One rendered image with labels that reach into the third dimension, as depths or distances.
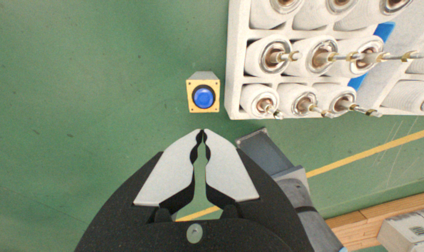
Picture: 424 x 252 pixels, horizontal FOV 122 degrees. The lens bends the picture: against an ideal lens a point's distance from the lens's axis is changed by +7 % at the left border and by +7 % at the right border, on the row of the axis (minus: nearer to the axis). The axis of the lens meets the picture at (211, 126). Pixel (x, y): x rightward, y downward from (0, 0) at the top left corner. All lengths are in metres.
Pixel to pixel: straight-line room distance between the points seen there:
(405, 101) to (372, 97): 0.07
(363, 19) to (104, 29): 0.78
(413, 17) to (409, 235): 1.75
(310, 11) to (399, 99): 0.46
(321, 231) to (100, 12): 0.96
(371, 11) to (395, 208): 1.86
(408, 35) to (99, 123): 1.24
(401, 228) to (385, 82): 1.61
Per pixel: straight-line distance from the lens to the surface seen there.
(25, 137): 1.18
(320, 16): 0.43
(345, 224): 1.98
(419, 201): 2.23
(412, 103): 0.74
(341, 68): 0.49
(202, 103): 0.25
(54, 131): 1.04
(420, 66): 0.77
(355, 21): 0.53
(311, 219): 0.50
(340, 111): 0.53
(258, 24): 0.42
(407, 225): 2.17
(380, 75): 0.76
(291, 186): 0.52
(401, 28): 0.78
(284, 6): 0.37
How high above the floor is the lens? 0.57
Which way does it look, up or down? 62 degrees down
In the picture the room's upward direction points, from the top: 174 degrees clockwise
